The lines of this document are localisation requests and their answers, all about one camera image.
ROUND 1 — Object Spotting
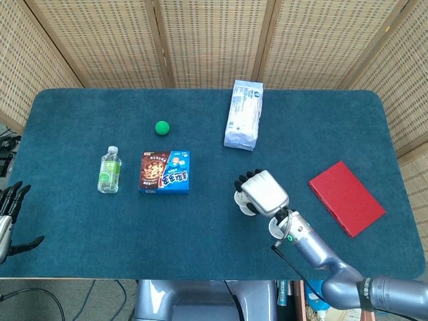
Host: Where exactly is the black cable bundle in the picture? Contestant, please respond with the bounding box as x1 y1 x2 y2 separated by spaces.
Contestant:
0 128 20 177

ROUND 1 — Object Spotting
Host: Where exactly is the woven bamboo folding screen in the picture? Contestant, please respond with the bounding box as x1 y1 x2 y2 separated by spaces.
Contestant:
0 0 428 268

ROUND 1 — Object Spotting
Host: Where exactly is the red book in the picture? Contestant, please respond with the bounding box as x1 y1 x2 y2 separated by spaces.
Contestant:
308 160 387 239

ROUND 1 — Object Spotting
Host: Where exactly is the blue spray bottle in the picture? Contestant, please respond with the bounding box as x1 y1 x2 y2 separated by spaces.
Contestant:
305 280 331 318

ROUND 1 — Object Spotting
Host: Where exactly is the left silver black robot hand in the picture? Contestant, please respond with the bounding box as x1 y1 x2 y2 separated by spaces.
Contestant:
0 181 45 265

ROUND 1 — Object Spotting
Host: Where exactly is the white tissue pack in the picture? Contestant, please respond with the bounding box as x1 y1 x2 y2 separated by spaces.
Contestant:
223 80 264 152

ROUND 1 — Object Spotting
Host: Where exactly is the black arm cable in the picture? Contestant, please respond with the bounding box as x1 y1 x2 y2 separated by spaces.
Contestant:
271 210 327 302

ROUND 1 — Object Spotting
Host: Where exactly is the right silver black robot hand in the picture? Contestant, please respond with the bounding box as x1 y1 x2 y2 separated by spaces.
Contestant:
233 169 290 219

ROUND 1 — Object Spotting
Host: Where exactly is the white paper cup blue print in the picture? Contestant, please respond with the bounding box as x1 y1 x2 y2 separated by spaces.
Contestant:
233 191 255 217

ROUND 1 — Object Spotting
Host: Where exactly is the grey robot torso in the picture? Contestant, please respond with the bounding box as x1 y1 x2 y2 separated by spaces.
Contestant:
133 280 278 321

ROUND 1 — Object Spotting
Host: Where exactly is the teal plastic package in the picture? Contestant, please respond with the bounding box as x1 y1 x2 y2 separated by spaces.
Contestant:
277 280 290 307

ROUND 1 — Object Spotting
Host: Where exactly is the blue brown cookie box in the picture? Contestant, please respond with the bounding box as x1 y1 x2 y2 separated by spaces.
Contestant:
138 150 191 196

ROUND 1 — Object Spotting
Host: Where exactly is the dark blue table mat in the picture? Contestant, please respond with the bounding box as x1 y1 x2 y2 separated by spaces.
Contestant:
0 88 426 281

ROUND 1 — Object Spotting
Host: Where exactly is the black floor cable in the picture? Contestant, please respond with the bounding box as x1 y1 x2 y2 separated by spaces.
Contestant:
0 287 66 321

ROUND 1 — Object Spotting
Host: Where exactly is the clear green-label water bottle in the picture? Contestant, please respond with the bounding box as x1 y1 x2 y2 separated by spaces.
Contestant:
97 145 122 195

